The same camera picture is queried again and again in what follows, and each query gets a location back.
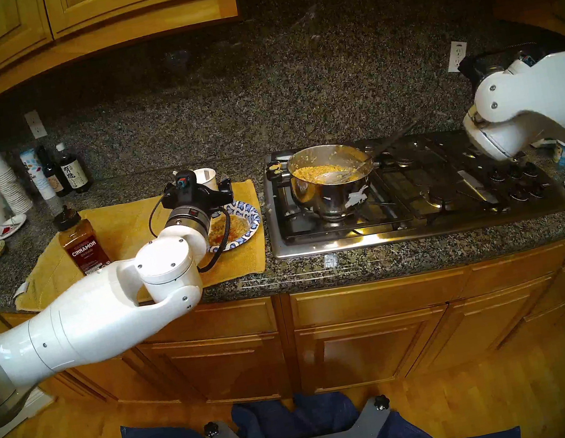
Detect stainless steel pot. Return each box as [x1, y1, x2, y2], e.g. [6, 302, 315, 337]
[263, 136, 386, 231]

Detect white blue salt canister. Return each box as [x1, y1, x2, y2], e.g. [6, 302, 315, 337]
[19, 146, 58, 204]

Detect small dark glass bottle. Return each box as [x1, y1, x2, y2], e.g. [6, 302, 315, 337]
[37, 144, 67, 199]

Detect ground cinnamon jar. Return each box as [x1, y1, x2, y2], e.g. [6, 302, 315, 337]
[51, 199, 113, 280]

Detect yellow towel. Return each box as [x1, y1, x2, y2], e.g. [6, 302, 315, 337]
[1, 177, 274, 321]

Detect soy sauce bottle white label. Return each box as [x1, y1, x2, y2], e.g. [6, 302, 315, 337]
[54, 139, 92, 196]

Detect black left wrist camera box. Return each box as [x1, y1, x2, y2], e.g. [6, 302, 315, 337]
[171, 168, 200, 193]

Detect stainless gas cooktop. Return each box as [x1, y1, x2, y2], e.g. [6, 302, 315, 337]
[254, 102, 565, 265]

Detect black handled serving spoon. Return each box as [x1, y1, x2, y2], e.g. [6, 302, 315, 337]
[308, 121, 426, 187]

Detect oatmeal mass in pot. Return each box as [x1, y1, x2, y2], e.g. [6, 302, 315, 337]
[291, 157, 357, 190]

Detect wooden lower cabinets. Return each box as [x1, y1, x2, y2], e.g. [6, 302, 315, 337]
[0, 199, 565, 438]

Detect small plate with red stain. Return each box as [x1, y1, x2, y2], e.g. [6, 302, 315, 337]
[0, 213, 30, 240]

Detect scooped oatmeal portion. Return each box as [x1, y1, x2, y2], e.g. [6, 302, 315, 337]
[205, 210, 253, 248]

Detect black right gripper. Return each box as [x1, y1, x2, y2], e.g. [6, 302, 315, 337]
[456, 49, 507, 93]

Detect stack of white paper cups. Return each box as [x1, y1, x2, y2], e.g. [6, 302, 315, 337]
[0, 141, 35, 218]

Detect white wall outlet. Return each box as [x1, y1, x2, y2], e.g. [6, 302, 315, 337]
[443, 39, 472, 75]
[23, 108, 49, 140]

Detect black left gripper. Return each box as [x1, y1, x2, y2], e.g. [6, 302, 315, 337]
[158, 176, 237, 226]

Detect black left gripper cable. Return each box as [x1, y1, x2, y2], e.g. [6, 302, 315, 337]
[144, 185, 241, 282]

